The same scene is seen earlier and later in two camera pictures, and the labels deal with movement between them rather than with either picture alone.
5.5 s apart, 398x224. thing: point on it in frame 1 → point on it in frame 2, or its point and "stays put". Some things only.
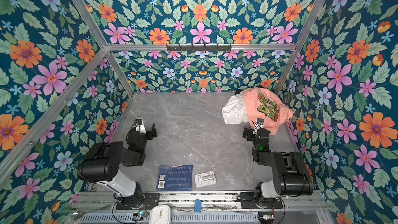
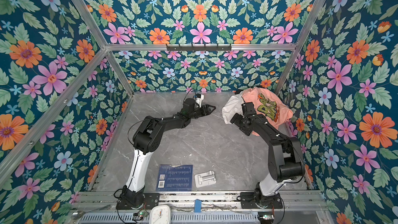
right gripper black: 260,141 → 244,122
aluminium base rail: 306,200 stays put
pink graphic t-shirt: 265,105 stays put
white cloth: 234,111 stays put
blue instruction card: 174,178 stays put
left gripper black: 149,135 → 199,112
